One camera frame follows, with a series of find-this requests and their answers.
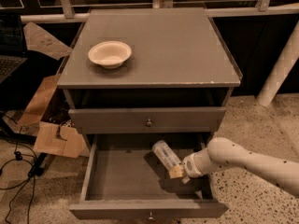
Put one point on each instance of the white paper bowl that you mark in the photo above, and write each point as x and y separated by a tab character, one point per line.
110	54

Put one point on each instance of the blue labelled plastic bottle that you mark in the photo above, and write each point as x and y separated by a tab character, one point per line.
168	157

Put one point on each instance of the closed grey upper drawer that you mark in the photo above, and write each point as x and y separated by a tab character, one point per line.
133	120

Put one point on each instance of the white diagonal post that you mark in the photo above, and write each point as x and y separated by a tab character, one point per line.
286	61

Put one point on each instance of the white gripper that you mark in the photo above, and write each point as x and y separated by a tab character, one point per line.
190	167

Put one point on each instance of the white metal railing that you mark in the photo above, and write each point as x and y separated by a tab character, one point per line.
155	6

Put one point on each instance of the grey wooden drawer cabinet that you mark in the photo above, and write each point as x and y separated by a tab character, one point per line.
177	61

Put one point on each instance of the brass upper drawer knob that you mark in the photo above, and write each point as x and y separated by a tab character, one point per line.
149	123

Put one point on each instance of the open grey middle drawer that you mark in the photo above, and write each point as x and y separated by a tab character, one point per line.
125	179

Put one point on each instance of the brown cardboard box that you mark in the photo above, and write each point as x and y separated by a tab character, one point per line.
48	108

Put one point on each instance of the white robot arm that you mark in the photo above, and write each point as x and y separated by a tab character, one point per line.
222	153

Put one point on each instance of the black laptop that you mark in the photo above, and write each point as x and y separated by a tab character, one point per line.
13	51

